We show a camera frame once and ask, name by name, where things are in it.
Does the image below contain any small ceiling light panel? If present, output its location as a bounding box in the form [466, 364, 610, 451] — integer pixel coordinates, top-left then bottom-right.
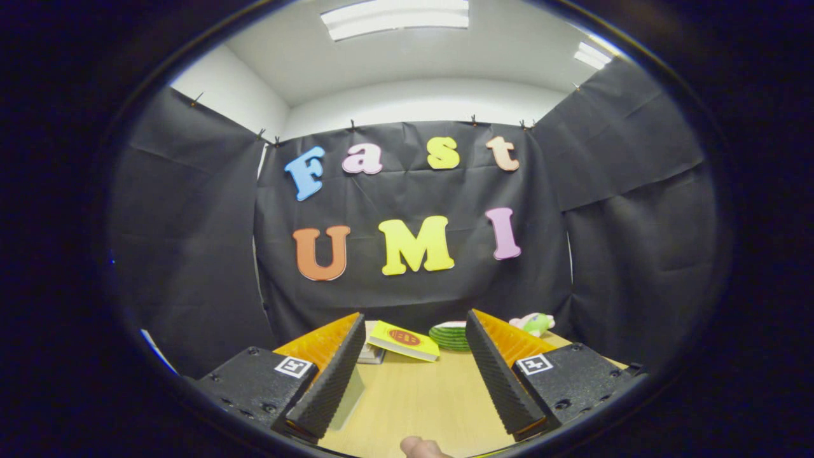
[574, 41, 612, 71]

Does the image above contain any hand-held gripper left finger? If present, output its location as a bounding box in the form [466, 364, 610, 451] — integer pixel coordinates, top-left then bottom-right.
[194, 312, 367, 444]

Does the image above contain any yellow book with red seal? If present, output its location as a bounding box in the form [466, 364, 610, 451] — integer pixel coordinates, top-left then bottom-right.
[367, 320, 441, 363]

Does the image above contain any cream fabric storage box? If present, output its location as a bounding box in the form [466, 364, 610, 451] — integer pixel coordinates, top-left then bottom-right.
[329, 368, 367, 431]

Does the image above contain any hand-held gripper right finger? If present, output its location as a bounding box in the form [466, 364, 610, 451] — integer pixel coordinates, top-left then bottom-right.
[466, 309, 648, 441]

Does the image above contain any large ceiling light panel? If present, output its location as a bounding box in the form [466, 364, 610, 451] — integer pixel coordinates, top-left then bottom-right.
[320, 0, 471, 42]

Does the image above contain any watermelon slice plush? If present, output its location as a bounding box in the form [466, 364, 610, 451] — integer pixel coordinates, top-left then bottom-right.
[429, 321, 473, 352]

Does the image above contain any pink and green plush toy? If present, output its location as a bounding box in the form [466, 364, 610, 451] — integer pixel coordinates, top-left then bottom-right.
[509, 312, 556, 338]

